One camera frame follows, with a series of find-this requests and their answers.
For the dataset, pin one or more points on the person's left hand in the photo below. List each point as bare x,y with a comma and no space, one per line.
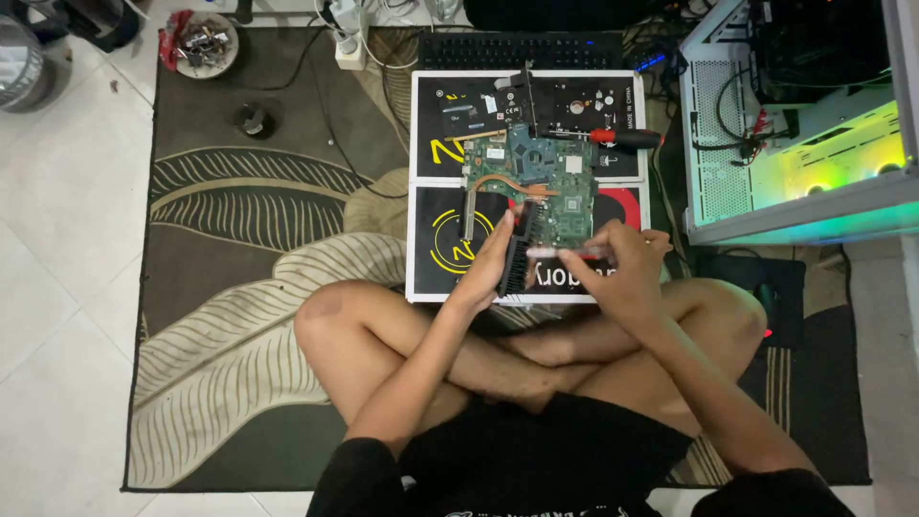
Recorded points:
482,269

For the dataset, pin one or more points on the person's right hand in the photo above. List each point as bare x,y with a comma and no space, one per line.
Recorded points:
630,273

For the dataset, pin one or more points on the person's right fingers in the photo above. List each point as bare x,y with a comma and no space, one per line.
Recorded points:
592,258

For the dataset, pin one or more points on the black finned heatsink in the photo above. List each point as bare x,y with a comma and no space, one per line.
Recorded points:
518,251

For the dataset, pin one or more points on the green laptop motherboard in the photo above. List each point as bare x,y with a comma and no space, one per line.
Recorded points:
556,187

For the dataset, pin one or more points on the copper heat pipe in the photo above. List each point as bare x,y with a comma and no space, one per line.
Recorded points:
502,183

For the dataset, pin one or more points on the red black screwdriver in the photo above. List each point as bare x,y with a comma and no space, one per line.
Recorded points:
617,137

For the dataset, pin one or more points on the black white printed cardboard panel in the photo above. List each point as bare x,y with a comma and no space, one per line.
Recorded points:
431,154
438,251

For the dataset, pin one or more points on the black hard drive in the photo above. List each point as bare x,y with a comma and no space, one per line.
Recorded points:
581,104

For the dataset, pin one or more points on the white computer case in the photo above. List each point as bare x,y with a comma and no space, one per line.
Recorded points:
725,172

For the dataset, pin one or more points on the black computer mouse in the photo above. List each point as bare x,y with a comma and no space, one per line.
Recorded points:
766,301

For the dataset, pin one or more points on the black graphics card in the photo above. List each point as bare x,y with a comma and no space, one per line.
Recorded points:
477,108

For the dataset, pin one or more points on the person's black clothing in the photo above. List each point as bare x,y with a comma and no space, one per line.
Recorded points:
545,459

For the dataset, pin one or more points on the black keyboard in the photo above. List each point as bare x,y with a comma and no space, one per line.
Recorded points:
517,50

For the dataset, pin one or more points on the person's legs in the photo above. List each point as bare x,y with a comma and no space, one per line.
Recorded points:
359,337

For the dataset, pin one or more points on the black monitor base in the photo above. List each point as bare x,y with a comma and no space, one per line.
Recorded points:
560,13

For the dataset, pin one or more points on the white power strip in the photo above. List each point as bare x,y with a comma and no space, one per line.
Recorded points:
350,43

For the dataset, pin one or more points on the leaf pattern rug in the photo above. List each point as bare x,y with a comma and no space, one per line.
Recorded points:
244,287

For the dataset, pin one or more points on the small black round cap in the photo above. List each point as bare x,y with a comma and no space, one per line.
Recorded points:
254,120

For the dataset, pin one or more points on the bowl of metal scraps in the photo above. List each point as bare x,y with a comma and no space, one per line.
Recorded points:
206,44

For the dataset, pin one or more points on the red snack packet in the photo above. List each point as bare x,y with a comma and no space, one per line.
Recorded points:
166,47

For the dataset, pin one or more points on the black bag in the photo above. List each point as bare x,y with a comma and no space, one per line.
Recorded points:
86,21

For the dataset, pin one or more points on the silver metal pot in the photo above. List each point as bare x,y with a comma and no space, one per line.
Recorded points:
21,64

